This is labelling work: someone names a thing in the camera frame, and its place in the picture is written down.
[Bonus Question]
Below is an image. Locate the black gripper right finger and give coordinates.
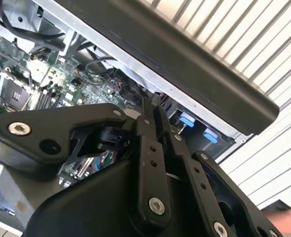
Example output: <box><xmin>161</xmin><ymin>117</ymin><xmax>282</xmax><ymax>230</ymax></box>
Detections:
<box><xmin>154</xmin><ymin>105</ymin><xmax>268</xmax><ymax>237</ymax></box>

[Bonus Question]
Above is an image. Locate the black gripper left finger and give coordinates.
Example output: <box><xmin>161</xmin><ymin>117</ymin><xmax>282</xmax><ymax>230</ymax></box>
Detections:
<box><xmin>0</xmin><ymin>97</ymin><xmax>173</xmax><ymax>221</ymax></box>

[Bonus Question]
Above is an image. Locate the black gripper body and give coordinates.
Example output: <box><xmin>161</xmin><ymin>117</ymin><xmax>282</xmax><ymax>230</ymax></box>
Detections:
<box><xmin>24</xmin><ymin>147</ymin><xmax>287</xmax><ymax>237</ymax></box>

